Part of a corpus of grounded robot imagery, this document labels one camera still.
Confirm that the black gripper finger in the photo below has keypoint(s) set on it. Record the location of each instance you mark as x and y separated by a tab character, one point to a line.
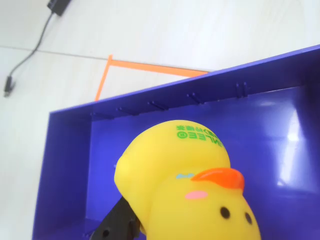
116	220

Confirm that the yellow rubber duck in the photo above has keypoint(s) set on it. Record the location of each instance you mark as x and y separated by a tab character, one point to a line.
180	195

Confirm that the blue plastic box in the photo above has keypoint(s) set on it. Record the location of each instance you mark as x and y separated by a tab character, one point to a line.
262	140

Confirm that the orange tape strip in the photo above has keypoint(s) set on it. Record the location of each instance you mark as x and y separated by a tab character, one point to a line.
155	68
102	80

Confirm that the black adapter block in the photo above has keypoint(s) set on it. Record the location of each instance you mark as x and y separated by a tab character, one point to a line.
58	5

